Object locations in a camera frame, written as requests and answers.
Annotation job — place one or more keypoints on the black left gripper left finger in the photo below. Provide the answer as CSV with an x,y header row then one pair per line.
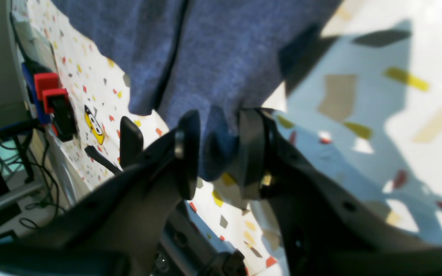
x,y
115,230

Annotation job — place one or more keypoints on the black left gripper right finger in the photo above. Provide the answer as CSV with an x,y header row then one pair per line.
x,y
325,230

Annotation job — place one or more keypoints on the blue T-shirt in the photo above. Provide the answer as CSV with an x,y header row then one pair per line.
x,y
213,56

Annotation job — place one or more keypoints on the yellow cartoon sticker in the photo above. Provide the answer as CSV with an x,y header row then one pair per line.
x,y
94,124

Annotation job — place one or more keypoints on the blue bar clamp right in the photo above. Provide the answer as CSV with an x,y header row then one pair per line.
x,y
51,101

